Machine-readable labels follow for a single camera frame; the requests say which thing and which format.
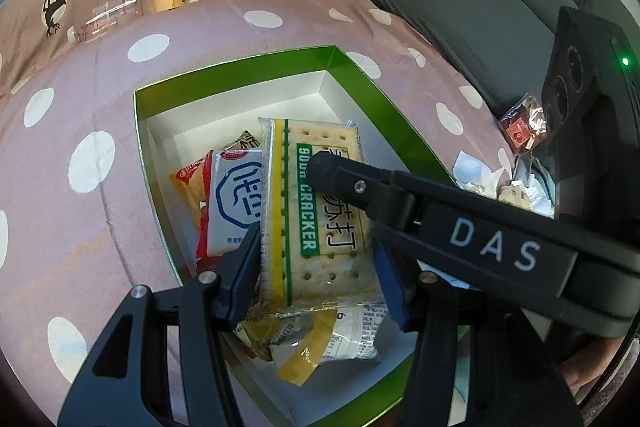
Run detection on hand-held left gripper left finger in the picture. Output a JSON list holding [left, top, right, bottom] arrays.
[[57, 222, 264, 427]]

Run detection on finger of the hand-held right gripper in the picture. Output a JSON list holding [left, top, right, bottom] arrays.
[[305, 152, 427, 229]]

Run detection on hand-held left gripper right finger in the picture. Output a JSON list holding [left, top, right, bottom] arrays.
[[372, 239, 583, 427]]

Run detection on soda cracker packet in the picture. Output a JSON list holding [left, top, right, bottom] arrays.
[[256, 117, 385, 322]]

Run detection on pale gold snack packet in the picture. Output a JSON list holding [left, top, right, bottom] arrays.
[[235, 302, 390, 388]]

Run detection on white blue snack packet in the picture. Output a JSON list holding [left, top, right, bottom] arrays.
[[196, 148, 266, 273]]

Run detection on orange red-label snack packet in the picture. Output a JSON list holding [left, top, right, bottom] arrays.
[[168, 151, 216, 220]]

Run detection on green cardboard box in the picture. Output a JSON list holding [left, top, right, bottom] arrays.
[[132, 45, 471, 427]]

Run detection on person's right hand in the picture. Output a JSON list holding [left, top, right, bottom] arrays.
[[562, 338, 623, 391]]

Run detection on clear plastic wrapper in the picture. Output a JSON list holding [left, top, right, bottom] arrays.
[[520, 157, 557, 220]]

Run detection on small beige packet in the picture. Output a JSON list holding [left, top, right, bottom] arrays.
[[496, 183, 532, 209]]

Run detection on crumpled white paper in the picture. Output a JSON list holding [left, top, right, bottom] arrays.
[[451, 151, 507, 196]]

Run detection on small red packet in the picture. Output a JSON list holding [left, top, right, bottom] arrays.
[[499, 94, 551, 154]]

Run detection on dark grey sofa cushions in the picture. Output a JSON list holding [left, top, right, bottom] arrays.
[[361, 0, 583, 120]]

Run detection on clear plastic bottle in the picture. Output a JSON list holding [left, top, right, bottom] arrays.
[[66, 0, 144, 46]]

